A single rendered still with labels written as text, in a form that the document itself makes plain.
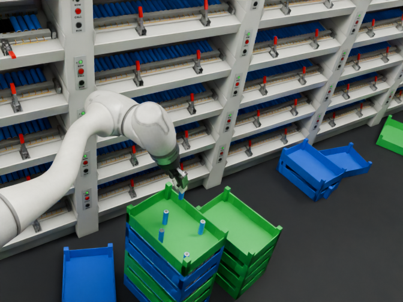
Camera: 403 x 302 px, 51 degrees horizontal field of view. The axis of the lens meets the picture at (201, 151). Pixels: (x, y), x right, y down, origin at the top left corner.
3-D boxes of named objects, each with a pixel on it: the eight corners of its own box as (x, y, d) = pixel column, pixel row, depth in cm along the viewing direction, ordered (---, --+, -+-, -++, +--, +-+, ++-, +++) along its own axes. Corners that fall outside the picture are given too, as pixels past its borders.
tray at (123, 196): (207, 177, 219) (215, 162, 208) (97, 217, 189) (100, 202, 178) (189, 147, 227) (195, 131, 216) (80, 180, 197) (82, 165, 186)
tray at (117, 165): (213, 147, 206) (222, 130, 195) (96, 185, 176) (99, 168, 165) (194, 116, 214) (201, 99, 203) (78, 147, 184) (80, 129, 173)
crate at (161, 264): (220, 257, 153) (225, 244, 147) (181, 291, 140) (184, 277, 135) (165, 209, 166) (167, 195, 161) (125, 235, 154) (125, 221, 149)
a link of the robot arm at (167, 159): (160, 162, 118) (165, 172, 123) (183, 141, 120) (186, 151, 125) (139, 145, 122) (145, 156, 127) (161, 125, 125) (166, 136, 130)
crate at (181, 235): (225, 244, 147) (229, 230, 142) (184, 277, 135) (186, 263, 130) (167, 195, 161) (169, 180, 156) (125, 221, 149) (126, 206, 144)
